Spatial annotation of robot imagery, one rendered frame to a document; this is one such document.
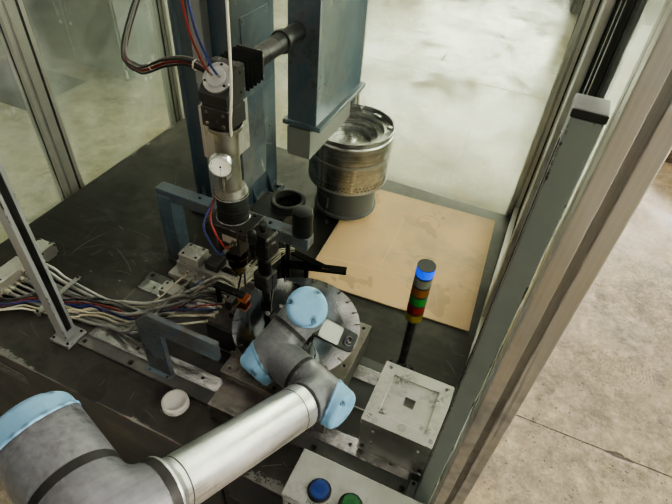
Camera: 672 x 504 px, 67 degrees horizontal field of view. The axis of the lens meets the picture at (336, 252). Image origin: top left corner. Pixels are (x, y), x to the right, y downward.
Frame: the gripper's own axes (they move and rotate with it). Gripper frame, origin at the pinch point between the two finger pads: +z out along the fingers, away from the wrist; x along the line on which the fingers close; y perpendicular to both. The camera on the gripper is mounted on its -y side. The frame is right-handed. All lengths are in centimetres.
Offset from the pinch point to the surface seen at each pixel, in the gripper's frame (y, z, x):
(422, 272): -17.4, -11.4, -21.8
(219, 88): 33, -44, -28
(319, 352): -3.3, 1.0, 4.1
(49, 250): 92, 42, 9
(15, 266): 96, 36, 18
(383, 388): -21.2, 1.7, 5.3
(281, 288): 13.6, 12.2, -8.0
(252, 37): 55, 7, -73
